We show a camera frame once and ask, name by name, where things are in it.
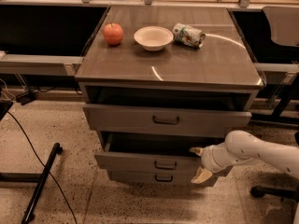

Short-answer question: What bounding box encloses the grey top drawer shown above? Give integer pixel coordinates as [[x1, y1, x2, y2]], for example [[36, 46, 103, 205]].
[[83, 104, 251, 137]]

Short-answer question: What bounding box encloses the grey drawer cabinet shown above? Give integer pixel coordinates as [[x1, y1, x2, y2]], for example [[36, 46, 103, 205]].
[[75, 5, 265, 154]]

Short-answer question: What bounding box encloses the black cable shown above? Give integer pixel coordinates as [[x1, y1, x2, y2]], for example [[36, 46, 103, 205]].
[[6, 109, 78, 224]]

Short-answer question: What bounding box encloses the white bowl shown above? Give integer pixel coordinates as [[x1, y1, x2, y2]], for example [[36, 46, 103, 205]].
[[134, 26, 173, 51]]

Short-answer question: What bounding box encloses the red apple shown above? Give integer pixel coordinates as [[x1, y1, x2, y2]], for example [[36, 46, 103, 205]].
[[103, 22, 123, 46]]

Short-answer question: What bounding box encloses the grey bottom drawer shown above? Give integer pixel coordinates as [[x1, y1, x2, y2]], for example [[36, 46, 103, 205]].
[[107, 171, 193, 186]]

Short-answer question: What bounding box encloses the grey drawer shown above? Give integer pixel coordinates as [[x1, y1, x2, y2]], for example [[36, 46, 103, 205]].
[[94, 133, 224, 175], [83, 104, 251, 137], [107, 171, 193, 186]]

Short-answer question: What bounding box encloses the crushed green white can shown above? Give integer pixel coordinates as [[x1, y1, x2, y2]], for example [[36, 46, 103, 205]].
[[172, 23, 206, 49]]

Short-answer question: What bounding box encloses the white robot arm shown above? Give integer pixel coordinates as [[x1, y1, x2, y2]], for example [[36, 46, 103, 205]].
[[190, 130, 299, 184]]

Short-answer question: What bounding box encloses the grey chair backrest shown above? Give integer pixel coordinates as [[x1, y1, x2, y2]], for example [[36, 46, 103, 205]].
[[263, 7, 299, 47]]

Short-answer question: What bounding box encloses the grey metal shelf rail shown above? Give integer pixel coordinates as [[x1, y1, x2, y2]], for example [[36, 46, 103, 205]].
[[0, 54, 83, 76]]

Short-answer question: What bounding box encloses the black stand leg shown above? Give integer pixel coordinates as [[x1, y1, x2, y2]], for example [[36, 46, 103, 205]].
[[0, 143, 63, 224]]

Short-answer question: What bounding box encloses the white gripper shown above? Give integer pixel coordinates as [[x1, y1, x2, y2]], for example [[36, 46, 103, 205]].
[[189, 146, 224, 184]]

